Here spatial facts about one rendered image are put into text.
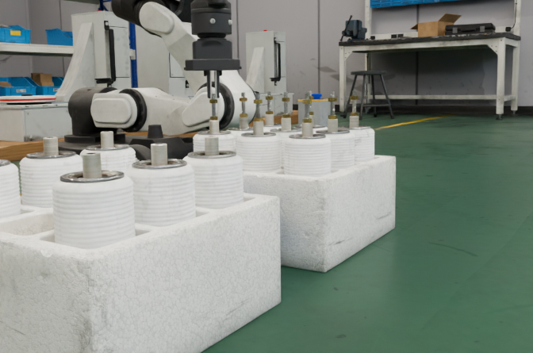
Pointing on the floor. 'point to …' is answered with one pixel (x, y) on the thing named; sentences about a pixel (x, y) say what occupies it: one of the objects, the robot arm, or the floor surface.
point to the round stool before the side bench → (372, 92)
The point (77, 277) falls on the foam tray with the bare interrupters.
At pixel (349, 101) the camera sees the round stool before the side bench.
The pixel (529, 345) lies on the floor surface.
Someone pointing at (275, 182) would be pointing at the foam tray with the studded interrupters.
